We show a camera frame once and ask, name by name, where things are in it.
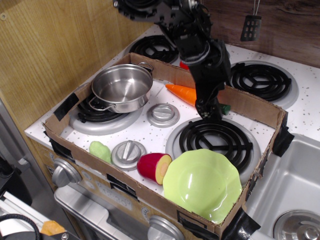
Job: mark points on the stainless steel pot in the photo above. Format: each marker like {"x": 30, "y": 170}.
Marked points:
{"x": 122, "y": 88}

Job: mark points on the light green toy vegetable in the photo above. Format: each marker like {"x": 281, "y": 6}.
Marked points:
{"x": 100, "y": 151}

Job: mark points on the red white toy radish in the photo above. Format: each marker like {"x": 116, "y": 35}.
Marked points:
{"x": 183, "y": 66}

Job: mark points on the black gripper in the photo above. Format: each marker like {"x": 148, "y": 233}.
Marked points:
{"x": 209, "y": 64}

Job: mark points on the front right black burner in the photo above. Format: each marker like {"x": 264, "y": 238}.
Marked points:
{"x": 225, "y": 137}

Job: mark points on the front left black burner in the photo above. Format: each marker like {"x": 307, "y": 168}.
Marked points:
{"x": 89, "y": 121}

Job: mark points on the hanging metal spatula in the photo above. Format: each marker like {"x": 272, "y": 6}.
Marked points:
{"x": 252, "y": 25}

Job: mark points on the metal sink drain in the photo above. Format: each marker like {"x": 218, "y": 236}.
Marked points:
{"x": 297, "y": 225}

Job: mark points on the grey oven knob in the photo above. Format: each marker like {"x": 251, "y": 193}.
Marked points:
{"x": 162, "y": 229}
{"x": 64, "y": 173}

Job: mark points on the grey centre stove knob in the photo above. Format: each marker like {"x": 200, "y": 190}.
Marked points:
{"x": 163, "y": 115}

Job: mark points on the right grey oven knob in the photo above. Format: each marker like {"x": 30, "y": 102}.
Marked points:
{"x": 162, "y": 229}

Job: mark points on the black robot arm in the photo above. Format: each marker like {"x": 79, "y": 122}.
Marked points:
{"x": 187, "y": 25}

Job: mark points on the black burner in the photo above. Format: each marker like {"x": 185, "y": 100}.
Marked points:
{"x": 265, "y": 80}
{"x": 155, "y": 47}
{"x": 89, "y": 121}
{"x": 225, "y": 137}

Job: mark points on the red toy fruit half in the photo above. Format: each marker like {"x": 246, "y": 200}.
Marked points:
{"x": 153, "y": 166}

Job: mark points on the grey front stove knob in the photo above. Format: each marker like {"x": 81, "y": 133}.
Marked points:
{"x": 126, "y": 154}

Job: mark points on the back left black burner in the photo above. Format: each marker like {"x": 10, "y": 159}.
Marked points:
{"x": 155, "y": 47}

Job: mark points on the left grey oven knob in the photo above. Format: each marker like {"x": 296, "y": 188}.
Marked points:
{"x": 64, "y": 173}

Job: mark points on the orange toy carrot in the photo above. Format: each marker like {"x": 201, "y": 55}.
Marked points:
{"x": 188, "y": 95}

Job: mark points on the grey sink basin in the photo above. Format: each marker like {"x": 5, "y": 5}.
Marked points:
{"x": 290, "y": 182}

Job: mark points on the back right black burner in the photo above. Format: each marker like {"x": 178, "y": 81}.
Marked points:
{"x": 265, "y": 80}

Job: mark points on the grey stove knob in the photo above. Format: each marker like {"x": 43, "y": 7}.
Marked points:
{"x": 126, "y": 154}
{"x": 163, "y": 115}

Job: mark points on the orange cloth piece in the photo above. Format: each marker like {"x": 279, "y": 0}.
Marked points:
{"x": 51, "y": 228}

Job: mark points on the silver oven door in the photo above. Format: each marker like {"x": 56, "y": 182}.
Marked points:
{"x": 102, "y": 221}

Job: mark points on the light green plastic plate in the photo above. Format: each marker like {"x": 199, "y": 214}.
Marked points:
{"x": 203, "y": 182}

